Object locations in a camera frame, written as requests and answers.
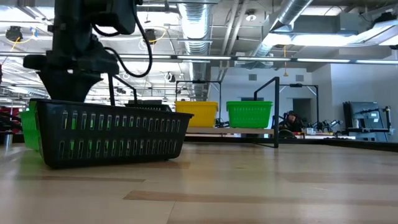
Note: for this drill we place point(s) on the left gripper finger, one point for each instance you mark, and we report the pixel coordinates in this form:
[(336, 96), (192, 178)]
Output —
[(93, 67), (53, 67)]

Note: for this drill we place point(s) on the black plastic basket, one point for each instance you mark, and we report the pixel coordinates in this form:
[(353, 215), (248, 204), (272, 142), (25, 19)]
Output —
[(124, 136), (149, 107)]

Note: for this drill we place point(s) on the yellow plastic basket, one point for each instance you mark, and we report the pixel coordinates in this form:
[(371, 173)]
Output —
[(196, 118), (196, 102)]

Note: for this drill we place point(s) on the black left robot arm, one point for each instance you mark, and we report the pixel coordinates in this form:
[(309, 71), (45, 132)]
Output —
[(71, 15)]

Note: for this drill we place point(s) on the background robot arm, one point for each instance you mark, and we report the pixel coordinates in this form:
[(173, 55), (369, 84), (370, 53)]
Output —
[(326, 126)]

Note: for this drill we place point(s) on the small metal cylinder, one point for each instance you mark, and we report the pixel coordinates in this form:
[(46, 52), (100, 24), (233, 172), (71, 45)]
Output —
[(7, 140)]

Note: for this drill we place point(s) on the round ceiling sensor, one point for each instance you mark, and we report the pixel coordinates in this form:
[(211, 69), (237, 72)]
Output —
[(250, 17)]

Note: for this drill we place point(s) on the long linear ceiling light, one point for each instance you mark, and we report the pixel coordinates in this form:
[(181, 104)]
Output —
[(264, 59)]

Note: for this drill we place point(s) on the person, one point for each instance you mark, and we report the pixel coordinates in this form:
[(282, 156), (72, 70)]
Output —
[(290, 119)]

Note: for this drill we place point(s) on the grey equipment cart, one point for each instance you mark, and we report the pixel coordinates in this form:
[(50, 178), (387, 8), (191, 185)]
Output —
[(367, 124)]

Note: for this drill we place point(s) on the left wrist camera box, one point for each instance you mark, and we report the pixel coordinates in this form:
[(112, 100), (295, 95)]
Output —
[(113, 15)]

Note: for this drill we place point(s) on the black metal gantry frame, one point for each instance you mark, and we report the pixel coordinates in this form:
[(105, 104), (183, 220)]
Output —
[(298, 85), (199, 81)]

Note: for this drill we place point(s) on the wooden shelf with black frame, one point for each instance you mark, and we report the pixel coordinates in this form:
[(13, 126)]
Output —
[(276, 109)]

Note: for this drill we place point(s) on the silver spiral ventilation duct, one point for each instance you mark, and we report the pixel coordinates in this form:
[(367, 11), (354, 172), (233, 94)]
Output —
[(289, 12)]

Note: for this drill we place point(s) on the grey rectangular ceiling duct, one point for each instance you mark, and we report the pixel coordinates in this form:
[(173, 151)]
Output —
[(323, 23)]

